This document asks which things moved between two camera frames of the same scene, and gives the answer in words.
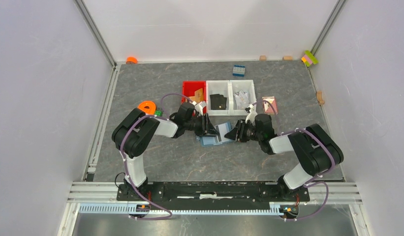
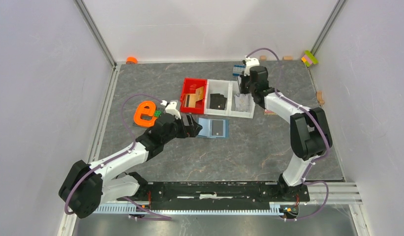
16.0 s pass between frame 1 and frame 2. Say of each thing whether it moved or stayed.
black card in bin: stayed
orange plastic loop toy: stayed
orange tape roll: stayed
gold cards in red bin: stayed
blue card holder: moved
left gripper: moved
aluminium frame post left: stayed
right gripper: moved
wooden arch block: stayed
